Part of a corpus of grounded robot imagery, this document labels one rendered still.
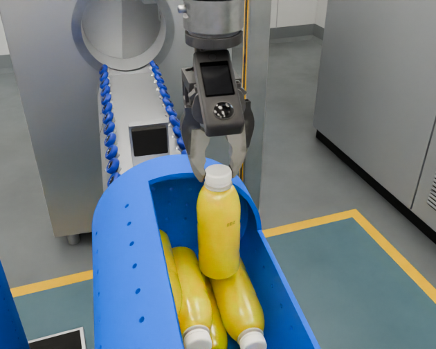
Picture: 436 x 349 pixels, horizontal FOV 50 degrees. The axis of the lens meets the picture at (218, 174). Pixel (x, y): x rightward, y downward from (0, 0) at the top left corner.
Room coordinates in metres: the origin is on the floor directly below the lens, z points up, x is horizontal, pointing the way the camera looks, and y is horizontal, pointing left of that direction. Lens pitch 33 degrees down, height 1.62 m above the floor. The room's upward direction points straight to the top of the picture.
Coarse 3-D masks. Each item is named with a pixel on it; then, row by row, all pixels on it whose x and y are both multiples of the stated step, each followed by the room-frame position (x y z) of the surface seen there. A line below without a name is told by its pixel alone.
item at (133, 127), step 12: (156, 120) 1.09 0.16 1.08; (132, 132) 1.04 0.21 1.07; (144, 132) 1.05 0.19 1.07; (156, 132) 1.06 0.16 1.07; (132, 144) 1.06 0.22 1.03; (144, 144) 1.05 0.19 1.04; (156, 144) 1.06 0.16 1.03; (168, 144) 1.08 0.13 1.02; (132, 156) 1.06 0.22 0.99; (144, 156) 1.06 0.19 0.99; (156, 156) 1.07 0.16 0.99
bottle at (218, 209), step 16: (208, 192) 0.55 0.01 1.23; (224, 192) 0.55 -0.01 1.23; (208, 208) 0.54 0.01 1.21; (224, 208) 0.54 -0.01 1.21; (240, 208) 0.56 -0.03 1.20; (208, 224) 0.54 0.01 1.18; (224, 224) 0.54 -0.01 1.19; (208, 240) 0.54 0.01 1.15; (224, 240) 0.53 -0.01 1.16; (208, 256) 0.54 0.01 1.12; (224, 256) 0.53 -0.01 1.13; (208, 272) 0.54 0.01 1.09; (224, 272) 0.53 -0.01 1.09
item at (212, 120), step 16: (208, 64) 0.56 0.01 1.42; (224, 64) 0.56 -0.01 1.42; (208, 80) 0.54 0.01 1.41; (224, 80) 0.54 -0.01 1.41; (208, 96) 0.52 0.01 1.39; (224, 96) 0.52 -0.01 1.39; (208, 112) 0.50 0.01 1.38; (224, 112) 0.49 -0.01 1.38; (240, 112) 0.50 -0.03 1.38; (208, 128) 0.48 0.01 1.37; (224, 128) 0.48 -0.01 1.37; (240, 128) 0.49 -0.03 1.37
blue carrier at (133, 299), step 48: (144, 192) 0.56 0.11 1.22; (192, 192) 0.66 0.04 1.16; (240, 192) 0.62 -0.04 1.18; (96, 240) 0.54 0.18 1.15; (144, 240) 0.46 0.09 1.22; (192, 240) 0.66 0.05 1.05; (240, 240) 0.68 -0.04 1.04; (96, 288) 0.45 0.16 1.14; (144, 288) 0.38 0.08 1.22; (288, 288) 0.49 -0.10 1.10; (96, 336) 0.38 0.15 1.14; (144, 336) 0.32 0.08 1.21; (288, 336) 0.45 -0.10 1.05
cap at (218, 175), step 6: (210, 168) 0.58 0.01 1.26; (216, 168) 0.58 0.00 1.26; (222, 168) 0.58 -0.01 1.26; (228, 168) 0.57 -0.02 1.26; (210, 174) 0.56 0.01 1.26; (216, 174) 0.56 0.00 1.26; (222, 174) 0.56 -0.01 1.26; (228, 174) 0.56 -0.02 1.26; (210, 180) 0.55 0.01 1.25; (216, 180) 0.55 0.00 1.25; (222, 180) 0.55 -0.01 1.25; (228, 180) 0.56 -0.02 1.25; (210, 186) 0.55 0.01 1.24; (216, 186) 0.55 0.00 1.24; (222, 186) 0.55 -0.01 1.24
